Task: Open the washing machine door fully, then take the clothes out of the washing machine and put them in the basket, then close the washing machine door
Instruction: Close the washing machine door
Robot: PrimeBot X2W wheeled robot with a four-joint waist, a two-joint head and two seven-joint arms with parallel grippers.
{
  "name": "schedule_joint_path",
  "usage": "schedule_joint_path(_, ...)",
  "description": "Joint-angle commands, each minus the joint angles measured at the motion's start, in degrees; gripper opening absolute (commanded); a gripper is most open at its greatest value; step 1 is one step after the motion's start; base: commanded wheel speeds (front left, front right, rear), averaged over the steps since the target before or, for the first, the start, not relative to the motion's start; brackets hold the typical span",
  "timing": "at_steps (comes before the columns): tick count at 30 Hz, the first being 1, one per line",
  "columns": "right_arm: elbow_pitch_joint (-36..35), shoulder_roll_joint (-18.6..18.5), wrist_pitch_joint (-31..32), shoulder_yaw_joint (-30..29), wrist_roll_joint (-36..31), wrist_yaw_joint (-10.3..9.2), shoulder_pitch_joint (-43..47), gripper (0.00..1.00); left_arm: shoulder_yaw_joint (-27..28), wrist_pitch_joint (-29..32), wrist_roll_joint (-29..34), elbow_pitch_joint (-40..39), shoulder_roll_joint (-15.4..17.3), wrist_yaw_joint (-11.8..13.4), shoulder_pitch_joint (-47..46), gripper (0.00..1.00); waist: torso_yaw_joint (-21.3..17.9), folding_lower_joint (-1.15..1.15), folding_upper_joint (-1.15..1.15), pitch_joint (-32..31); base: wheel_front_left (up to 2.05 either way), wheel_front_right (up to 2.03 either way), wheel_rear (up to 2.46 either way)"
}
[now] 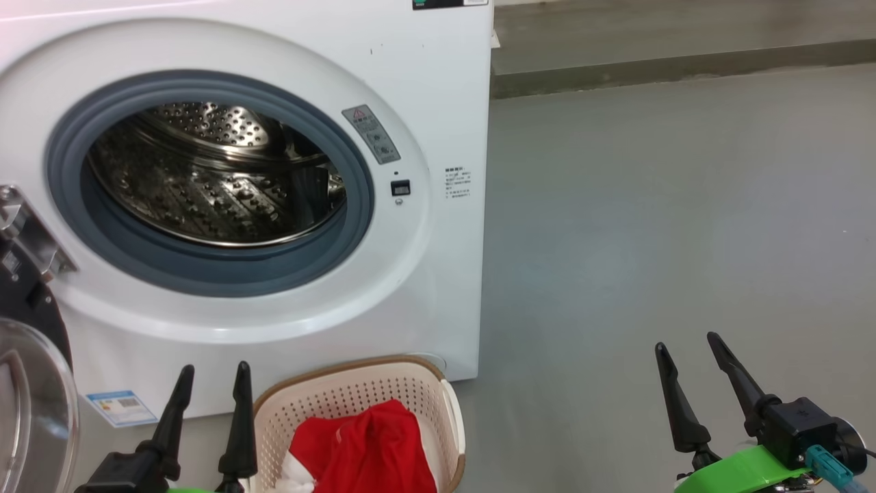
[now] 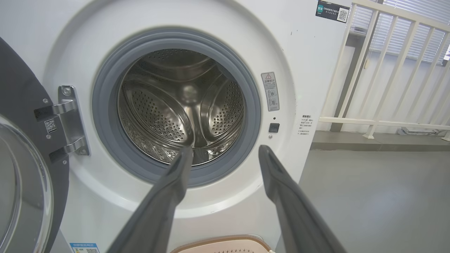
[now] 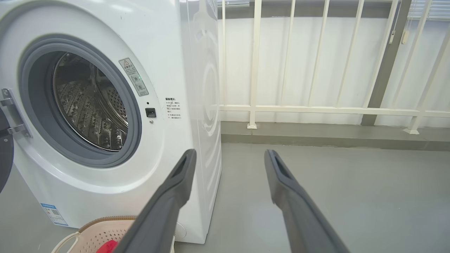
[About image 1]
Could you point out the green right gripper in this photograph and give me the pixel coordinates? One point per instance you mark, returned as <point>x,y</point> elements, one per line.
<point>739,472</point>

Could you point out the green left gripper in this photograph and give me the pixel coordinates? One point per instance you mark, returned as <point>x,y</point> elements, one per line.
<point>193,490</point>

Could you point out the red and white garment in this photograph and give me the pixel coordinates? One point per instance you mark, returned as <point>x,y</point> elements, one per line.
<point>369,452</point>

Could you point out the round black glass washer door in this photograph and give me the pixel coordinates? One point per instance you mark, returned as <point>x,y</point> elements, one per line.
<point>34,411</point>

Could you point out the cream perforated laundry basket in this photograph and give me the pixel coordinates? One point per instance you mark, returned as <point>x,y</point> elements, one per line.
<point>328,397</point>

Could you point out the metal door hinge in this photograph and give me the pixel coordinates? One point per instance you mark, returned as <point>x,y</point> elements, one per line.
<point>34,236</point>

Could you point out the white front-load washing machine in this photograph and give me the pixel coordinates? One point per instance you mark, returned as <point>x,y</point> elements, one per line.
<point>438,287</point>

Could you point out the black door latch socket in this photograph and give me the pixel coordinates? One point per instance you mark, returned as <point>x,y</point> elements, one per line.
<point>400,187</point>

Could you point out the blue energy label sticker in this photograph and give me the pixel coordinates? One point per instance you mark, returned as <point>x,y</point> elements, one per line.
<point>122,408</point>

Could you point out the round filter cover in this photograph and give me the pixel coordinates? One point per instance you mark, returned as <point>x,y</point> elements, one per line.
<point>432,361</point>

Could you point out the small printed text sticker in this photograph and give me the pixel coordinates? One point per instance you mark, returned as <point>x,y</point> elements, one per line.
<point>458,183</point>

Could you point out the grey warning sticker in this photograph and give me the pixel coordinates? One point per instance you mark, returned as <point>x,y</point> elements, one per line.
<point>371,133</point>

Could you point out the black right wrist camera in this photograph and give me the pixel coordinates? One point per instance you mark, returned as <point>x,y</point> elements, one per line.
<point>801,424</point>

